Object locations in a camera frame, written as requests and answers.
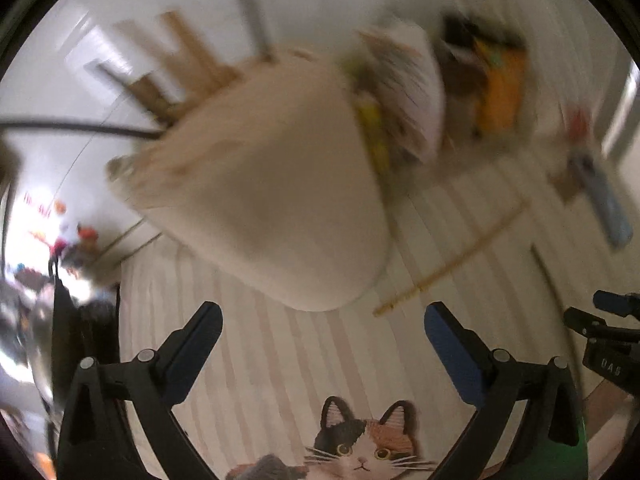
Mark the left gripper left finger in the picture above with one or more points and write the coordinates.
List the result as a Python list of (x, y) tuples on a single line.
[(157, 380)]

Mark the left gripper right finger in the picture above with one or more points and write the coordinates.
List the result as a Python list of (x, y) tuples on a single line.
[(487, 379)]

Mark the light chopstick patterned end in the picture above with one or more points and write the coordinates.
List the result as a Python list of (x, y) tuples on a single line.
[(455, 263)]

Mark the light wooden chopstick pair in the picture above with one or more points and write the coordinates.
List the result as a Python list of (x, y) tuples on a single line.
[(145, 92)]

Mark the dark chopstick pair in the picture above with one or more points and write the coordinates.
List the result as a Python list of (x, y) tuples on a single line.
[(85, 127)]

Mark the black gas stove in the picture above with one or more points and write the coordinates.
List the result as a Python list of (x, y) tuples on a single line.
[(81, 329)]

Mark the blue smartphone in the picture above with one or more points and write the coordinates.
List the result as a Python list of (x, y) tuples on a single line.
[(604, 201)]

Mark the steel wok with lid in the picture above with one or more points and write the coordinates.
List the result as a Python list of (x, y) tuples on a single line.
[(26, 348)]

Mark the small brown card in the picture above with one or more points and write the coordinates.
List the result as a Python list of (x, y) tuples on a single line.
[(566, 183)]

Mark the white utensil holder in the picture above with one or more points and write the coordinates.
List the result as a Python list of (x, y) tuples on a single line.
[(269, 180)]

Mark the orange label bottle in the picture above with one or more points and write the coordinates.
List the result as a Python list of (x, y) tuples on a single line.
[(505, 65)]

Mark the snack packet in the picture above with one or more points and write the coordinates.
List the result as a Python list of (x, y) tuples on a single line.
[(403, 99)]

